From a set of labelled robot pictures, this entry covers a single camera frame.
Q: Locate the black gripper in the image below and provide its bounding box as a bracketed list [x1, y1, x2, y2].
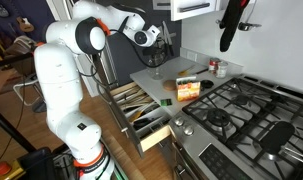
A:
[142, 45, 166, 59]

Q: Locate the orange spice jar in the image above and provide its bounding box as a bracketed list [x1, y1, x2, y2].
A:
[175, 75, 202, 102]

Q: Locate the small spice jar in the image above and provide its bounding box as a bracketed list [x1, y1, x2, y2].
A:
[215, 61, 229, 79]

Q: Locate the open wooden drawer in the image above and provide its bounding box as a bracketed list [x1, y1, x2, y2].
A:
[105, 81, 172, 158]

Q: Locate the wide blade kitchen knife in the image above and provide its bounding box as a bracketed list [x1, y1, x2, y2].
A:
[156, 26, 166, 56]

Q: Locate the long pointed kitchen knife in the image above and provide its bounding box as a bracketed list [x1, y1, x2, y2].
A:
[162, 20, 175, 57]

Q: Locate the magnetic knife strip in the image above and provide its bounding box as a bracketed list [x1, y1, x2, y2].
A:
[164, 31, 177, 40]

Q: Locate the yellow smiley spatula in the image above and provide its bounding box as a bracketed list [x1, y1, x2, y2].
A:
[177, 64, 196, 77]

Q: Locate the round cork coaster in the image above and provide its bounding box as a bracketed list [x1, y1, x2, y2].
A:
[162, 79, 178, 92]

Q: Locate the small white cabinet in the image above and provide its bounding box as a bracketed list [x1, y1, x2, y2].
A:
[152, 0, 172, 11]

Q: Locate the green packet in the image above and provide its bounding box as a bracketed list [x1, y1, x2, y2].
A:
[159, 98, 174, 108]

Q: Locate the small black round lid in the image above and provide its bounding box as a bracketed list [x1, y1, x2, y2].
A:
[200, 79, 215, 90]

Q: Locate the white cutlery tray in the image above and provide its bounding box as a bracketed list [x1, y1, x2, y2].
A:
[115, 86, 169, 135]

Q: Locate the black ladle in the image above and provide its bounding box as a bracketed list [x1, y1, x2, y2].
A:
[133, 118, 153, 131]

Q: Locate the silver stove knob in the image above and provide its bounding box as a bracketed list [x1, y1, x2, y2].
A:
[182, 124, 195, 137]
[174, 116, 186, 127]

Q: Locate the black oven mitt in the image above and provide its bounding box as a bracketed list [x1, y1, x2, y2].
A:
[219, 0, 251, 53]

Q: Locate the stainless gas stove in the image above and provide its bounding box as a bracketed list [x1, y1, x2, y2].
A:
[167, 74, 303, 180]

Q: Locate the white stool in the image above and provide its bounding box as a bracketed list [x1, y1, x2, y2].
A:
[12, 72, 49, 114]

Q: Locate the black horizontal bar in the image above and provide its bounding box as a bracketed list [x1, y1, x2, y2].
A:
[0, 51, 37, 71]

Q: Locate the black flat pan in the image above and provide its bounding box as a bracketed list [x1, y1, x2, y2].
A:
[259, 120, 303, 168]

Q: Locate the grey guitar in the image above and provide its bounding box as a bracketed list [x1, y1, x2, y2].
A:
[0, 1, 11, 19]

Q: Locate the black slanted pole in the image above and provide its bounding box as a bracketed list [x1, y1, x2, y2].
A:
[0, 104, 37, 154]

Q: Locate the black controller box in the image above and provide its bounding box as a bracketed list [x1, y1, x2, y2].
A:
[17, 147, 59, 180]

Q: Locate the red emergency stop button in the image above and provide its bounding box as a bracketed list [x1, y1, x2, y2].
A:
[0, 159, 25, 180]

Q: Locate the clear glass jar with handle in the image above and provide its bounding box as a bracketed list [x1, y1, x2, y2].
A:
[147, 54, 166, 81]

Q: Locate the white wall outlet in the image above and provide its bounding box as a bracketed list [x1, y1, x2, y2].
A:
[186, 49, 198, 63]

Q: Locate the white cabinet door with handle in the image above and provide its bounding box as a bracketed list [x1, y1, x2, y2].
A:
[170, 0, 226, 22]

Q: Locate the silver cabinet bar handle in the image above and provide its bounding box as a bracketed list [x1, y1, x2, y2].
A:
[179, 2, 211, 14]

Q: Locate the orange handled utensil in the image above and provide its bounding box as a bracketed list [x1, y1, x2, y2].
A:
[129, 110, 145, 124]

